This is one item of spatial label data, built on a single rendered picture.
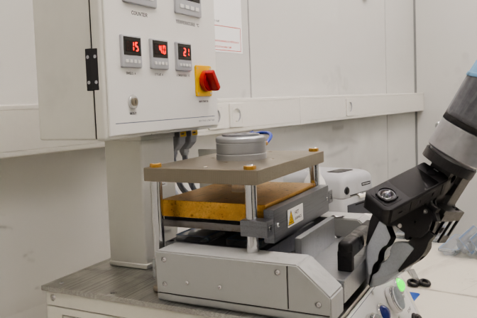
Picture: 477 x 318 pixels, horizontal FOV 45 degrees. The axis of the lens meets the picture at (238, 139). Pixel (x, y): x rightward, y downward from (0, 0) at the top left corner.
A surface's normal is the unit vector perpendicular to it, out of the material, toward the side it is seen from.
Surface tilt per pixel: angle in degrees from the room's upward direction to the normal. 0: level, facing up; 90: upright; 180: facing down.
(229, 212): 90
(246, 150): 90
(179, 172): 90
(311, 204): 90
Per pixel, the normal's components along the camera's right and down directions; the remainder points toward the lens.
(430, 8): -0.57, 0.07
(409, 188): -0.02, -0.80
